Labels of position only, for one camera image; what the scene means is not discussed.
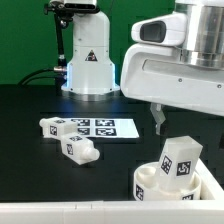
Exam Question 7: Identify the white round stool seat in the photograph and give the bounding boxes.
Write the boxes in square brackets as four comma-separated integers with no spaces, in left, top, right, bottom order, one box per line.
[133,162,201,201]

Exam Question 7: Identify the black cables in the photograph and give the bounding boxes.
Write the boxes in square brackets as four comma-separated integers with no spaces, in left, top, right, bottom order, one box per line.
[17,66,68,87]

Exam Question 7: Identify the white L-shaped obstacle fence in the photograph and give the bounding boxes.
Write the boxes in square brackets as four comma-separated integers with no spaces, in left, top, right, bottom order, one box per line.
[0,160,224,224]

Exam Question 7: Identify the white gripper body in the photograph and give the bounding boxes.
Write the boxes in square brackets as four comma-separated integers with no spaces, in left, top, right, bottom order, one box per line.
[120,44,224,116]

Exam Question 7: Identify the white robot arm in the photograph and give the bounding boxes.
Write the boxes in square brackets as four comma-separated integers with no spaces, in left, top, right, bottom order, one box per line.
[62,0,224,133]

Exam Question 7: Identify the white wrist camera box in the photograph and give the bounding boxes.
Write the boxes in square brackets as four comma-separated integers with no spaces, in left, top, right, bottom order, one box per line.
[131,12,187,46]

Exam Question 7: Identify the white marker sheet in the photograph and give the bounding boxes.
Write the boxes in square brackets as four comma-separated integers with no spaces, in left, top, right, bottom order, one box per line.
[70,118,139,139]

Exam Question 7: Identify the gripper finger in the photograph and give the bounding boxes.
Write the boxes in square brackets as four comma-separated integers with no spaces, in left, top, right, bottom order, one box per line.
[150,103,166,135]

